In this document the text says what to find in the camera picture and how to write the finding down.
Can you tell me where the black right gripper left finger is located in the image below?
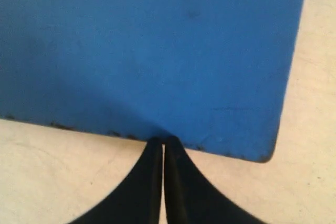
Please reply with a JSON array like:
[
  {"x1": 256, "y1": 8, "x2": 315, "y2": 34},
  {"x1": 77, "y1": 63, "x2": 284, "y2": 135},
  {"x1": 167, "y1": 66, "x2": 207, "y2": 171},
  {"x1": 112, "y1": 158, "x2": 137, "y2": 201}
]
[{"x1": 72, "y1": 137, "x2": 163, "y2": 224}]

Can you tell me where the blue binder folder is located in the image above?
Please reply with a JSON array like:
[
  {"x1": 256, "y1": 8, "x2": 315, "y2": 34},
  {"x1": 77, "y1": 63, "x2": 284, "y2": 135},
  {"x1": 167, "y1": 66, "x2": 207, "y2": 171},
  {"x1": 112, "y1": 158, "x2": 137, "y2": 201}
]
[{"x1": 1, "y1": 0, "x2": 303, "y2": 163}]

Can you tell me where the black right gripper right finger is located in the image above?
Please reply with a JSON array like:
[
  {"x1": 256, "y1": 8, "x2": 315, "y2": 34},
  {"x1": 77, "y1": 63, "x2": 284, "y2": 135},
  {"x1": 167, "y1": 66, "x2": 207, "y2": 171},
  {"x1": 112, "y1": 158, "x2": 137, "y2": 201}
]
[{"x1": 164, "y1": 136, "x2": 264, "y2": 224}]

